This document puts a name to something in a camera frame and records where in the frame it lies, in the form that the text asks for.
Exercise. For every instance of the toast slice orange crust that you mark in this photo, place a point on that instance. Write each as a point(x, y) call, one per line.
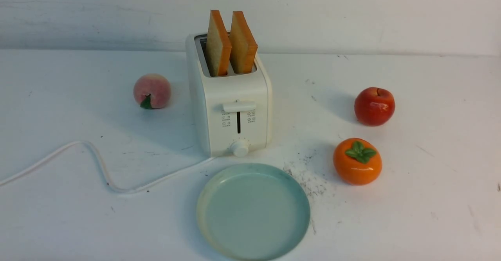
point(218, 45)

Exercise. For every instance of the white two-slot toaster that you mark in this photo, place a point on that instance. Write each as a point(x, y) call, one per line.
point(232, 113)

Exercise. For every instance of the pale green round plate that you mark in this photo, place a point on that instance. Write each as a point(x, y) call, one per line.
point(253, 212)

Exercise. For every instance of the pink peach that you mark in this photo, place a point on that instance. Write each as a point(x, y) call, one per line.
point(152, 91)

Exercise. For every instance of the orange persimmon green leaves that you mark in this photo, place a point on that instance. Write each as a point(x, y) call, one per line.
point(357, 162)

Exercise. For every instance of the red apple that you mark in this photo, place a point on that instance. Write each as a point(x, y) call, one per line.
point(374, 106)

